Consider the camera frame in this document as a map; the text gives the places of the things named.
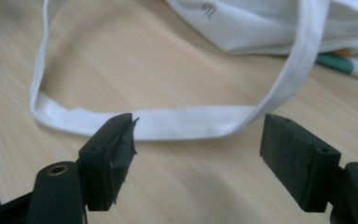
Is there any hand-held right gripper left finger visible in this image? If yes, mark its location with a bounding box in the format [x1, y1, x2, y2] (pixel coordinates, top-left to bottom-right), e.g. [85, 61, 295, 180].
[77, 112, 140, 213]

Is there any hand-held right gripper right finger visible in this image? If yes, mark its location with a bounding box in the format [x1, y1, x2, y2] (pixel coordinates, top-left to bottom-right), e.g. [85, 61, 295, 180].
[258, 113, 342, 214]

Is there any white teal orange tote bag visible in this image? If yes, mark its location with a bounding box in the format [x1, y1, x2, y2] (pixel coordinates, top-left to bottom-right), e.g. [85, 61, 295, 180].
[29, 0, 358, 142]

